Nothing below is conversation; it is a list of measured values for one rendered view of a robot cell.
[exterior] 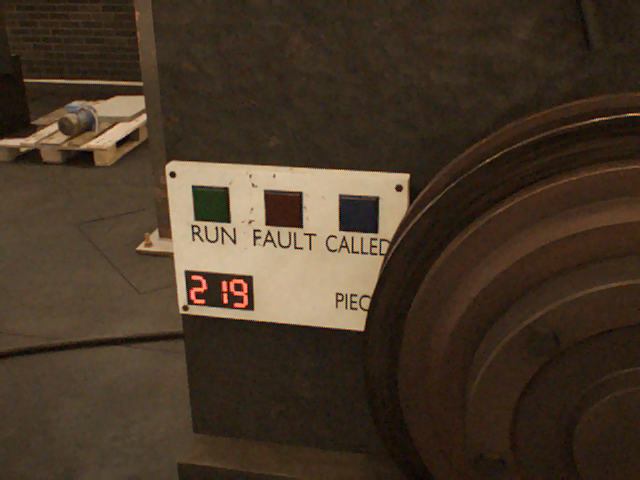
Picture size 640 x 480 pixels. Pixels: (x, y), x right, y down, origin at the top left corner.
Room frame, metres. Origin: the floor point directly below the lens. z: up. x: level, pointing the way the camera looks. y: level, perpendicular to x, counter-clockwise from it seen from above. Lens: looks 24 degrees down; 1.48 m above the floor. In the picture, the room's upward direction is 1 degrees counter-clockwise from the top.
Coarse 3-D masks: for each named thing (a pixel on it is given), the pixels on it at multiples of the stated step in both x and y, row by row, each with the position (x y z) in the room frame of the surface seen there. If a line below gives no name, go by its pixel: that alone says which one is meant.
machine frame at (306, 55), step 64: (192, 0) 0.77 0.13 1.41; (256, 0) 0.75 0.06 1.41; (320, 0) 0.74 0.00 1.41; (384, 0) 0.73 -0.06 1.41; (448, 0) 0.72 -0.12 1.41; (512, 0) 0.71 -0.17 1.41; (192, 64) 0.77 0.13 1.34; (256, 64) 0.76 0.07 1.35; (320, 64) 0.74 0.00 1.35; (384, 64) 0.73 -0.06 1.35; (448, 64) 0.72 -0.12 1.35; (512, 64) 0.70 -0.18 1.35; (576, 64) 0.69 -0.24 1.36; (192, 128) 0.77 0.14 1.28; (256, 128) 0.76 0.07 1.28; (320, 128) 0.74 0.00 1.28; (384, 128) 0.73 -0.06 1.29; (448, 128) 0.72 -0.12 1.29; (192, 320) 0.77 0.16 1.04; (256, 320) 0.76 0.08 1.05; (192, 384) 0.78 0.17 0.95; (256, 384) 0.76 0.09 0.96; (320, 384) 0.74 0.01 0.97; (192, 448) 0.75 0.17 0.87; (256, 448) 0.75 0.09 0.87; (320, 448) 0.74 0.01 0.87; (384, 448) 0.73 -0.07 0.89
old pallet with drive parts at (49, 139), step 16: (64, 112) 5.50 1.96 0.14; (48, 128) 5.03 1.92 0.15; (112, 128) 5.01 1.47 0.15; (128, 128) 5.01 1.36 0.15; (144, 128) 5.22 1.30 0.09; (0, 144) 4.74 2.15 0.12; (16, 144) 4.72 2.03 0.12; (32, 144) 4.69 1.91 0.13; (48, 144) 4.68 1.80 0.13; (64, 144) 4.71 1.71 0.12; (80, 144) 4.66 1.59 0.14; (96, 144) 4.63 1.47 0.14; (112, 144) 4.69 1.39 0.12; (128, 144) 5.04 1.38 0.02; (0, 160) 4.74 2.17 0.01; (48, 160) 4.68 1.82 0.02; (64, 160) 4.70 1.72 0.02; (96, 160) 4.62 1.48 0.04; (112, 160) 4.67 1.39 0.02
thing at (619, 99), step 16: (608, 96) 0.60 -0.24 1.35; (624, 96) 0.60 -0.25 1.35; (544, 112) 0.61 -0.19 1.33; (560, 112) 0.61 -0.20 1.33; (576, 112) 0.61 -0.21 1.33; (512, 128) 0.62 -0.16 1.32; (528, 128) 0.62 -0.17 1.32; (480, 144) 0.62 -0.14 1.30; (496, 144) 0.62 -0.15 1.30; (464, 160) 0.63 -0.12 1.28; (448, 176) 0.63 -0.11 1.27; (432, 192) 0.63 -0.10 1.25; (416, 208) 0.63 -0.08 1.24; (400, 224) 0.64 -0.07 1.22; (384, 256) 0.64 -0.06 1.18
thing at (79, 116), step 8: (72, 104) 4.89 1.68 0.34; (80, 104) 4.89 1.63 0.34; (88, 104) 5.03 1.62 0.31; (72, 112) 4.85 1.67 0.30; (80, 112) 4.88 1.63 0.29; (88, 112) 4.94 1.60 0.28; (96, 112) 5.03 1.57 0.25; (64, 120) 4.79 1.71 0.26; (72, 120) 4.75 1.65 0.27; (80, 120) 4.81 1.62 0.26; (88, 120) 4.92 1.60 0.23; (96, 120) 4.86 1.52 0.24; (64, 128) 4.75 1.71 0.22; (72, 128) 4.77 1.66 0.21; (80, 128) 4.80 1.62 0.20; (88, 128) 4.97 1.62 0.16; (96, 128) 4.84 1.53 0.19
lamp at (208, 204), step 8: (200, 192) 0.74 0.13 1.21; (208, 192) 0.74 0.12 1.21; (216, 192) 0.74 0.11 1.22; (224, 192) 0.74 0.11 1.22; (200, 200) 0.74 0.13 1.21; (208, 200) 0.74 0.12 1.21; (216, 200) 0.74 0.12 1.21; (224, 200) 0.74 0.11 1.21; (200, 208) 0.74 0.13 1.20; (208, 208) 0.74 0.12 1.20; (216, 208) 0.74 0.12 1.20; (224, 208) 0.74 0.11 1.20; (200, 216) 0.74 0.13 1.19; (208, 216) 0.74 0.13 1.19; (216, 216) 0.74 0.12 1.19; (224, 216) 0.74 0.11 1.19
